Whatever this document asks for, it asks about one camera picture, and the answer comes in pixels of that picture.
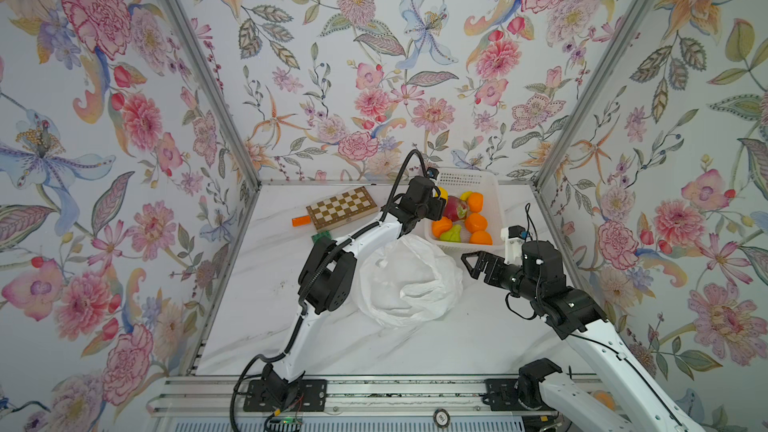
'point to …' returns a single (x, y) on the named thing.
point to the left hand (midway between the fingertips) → (441, 200)
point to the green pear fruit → (453, 234)
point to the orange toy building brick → (300, 221)
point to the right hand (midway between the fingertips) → (473, 258)
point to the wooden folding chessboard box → (342, 208)
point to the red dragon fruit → (455, 208)
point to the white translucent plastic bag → (403, 281)
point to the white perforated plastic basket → (492, 208)
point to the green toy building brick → (325, 233)
